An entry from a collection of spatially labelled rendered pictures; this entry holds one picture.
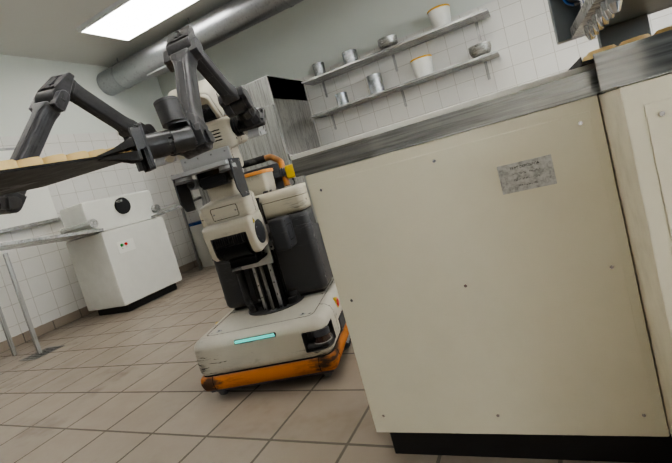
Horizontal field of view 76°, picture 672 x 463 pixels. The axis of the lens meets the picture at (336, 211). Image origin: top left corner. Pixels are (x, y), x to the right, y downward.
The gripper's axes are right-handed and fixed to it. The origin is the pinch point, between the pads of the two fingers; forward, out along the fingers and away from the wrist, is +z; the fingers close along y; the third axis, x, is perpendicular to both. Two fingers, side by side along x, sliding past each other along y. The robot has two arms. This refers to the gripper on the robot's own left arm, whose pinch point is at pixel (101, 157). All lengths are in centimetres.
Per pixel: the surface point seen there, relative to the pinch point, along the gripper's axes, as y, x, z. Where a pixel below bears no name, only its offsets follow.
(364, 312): 56, -10, -46
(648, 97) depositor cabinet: 17, -75, -67
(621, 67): 12, -67, -80
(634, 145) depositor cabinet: 24, -72, -65
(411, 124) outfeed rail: 11, -28, -62
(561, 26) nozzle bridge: -4, -36, -123
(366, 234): 35, -15, -50
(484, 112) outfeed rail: 13, -42, -71
